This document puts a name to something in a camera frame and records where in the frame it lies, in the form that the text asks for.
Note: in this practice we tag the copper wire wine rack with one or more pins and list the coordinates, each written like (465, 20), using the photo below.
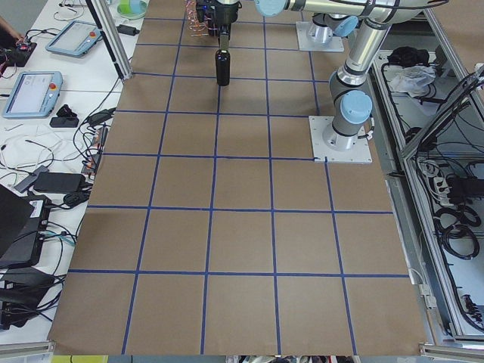
(196, 19)

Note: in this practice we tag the orange black usb hub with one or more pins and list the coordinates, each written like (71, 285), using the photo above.
(99, 138)
(90, 166)

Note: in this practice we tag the aluminium frame post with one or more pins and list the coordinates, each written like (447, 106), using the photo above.
(105, 23)

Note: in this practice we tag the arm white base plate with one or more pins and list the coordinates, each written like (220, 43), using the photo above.
(331, 147)
(312, 37)

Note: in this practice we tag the blue teach pendant near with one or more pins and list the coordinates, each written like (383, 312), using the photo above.
(34, 95)

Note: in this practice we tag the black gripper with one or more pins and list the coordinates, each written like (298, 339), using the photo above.
(225, 16)

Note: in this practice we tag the blue teach pendant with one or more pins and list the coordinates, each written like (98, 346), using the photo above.
(34, 95)
(75, 39)

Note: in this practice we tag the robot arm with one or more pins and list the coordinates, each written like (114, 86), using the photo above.
(376, 19)
(341, 25)

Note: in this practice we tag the dark wine bottle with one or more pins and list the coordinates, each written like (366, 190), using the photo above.
(223, 63)

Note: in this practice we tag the blue teach pendant far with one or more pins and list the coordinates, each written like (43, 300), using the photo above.
(75, 39)

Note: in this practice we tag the green bowl with blocks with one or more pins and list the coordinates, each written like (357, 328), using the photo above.
(132, 9)

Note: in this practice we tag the black laptop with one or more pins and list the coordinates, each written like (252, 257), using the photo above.
(23, 219)

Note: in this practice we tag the black power brick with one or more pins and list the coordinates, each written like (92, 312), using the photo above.
(58, 182)

